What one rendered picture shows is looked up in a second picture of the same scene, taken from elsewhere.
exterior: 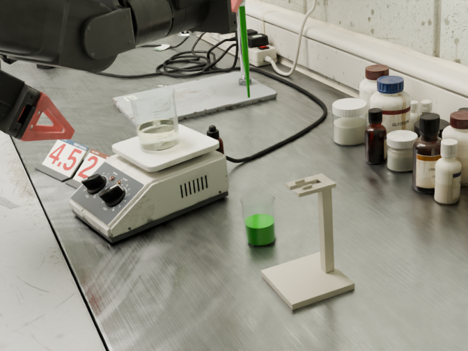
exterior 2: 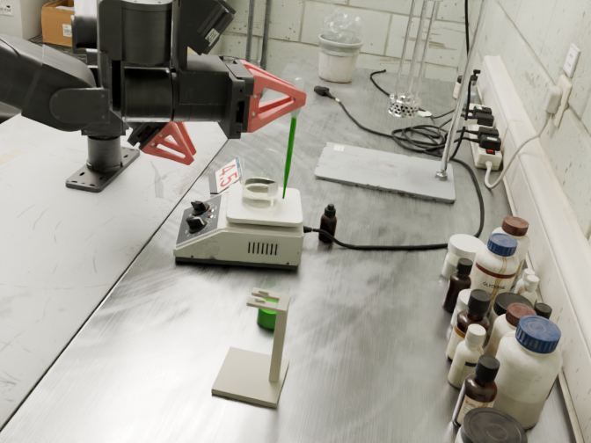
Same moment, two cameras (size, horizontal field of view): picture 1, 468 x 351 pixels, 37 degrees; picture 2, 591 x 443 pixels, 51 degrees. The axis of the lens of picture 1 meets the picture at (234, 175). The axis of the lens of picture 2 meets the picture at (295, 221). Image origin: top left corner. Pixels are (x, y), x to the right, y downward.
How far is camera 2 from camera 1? 0.43 m
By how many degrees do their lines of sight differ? 26
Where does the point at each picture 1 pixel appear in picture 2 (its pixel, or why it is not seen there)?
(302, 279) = (245, 374)
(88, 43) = (54, 106)
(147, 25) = (138, 107)
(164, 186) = (233, 236)
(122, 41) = (95, 114)
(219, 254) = (227, 314)
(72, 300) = (99, 288)
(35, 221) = (156, 215)
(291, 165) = (378, 272)
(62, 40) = (29, 97)
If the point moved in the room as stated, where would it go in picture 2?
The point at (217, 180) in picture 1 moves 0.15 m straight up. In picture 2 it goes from (288, 253) to (299, 166)
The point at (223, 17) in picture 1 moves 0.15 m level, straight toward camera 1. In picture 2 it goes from (228, 124) to (121, 164)
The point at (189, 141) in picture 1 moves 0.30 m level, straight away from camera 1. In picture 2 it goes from (282, 210) to (357, 154)
